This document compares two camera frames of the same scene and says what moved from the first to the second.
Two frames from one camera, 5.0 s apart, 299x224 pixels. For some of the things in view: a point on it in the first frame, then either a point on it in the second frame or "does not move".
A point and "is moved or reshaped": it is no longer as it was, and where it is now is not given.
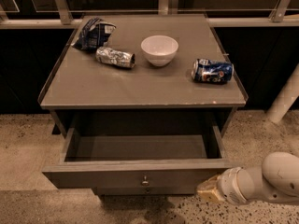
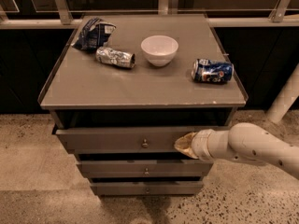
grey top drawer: (137, 164) is moved or reshaped
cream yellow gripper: (229, 185) -> (200, 146)
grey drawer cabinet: (143, 102) does not move
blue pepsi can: (210, 71) does not move
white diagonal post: (285, 99) does not move
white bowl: (159, 49) does not move
